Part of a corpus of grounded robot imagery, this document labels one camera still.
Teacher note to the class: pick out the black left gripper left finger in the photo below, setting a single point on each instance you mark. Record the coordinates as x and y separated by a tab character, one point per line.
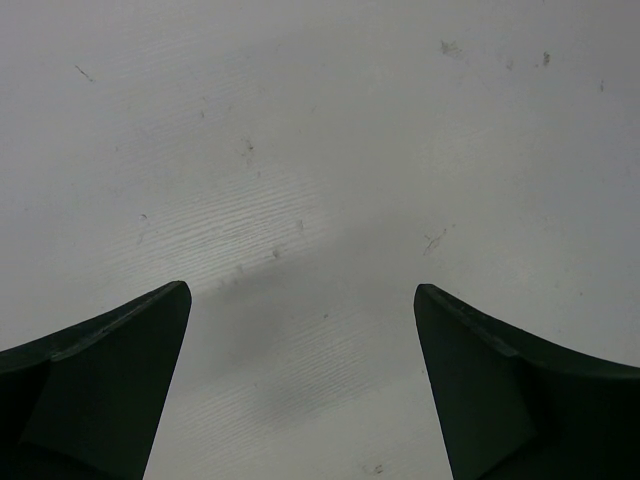
85	402

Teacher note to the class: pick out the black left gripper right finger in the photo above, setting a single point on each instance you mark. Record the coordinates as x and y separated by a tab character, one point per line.
512	405

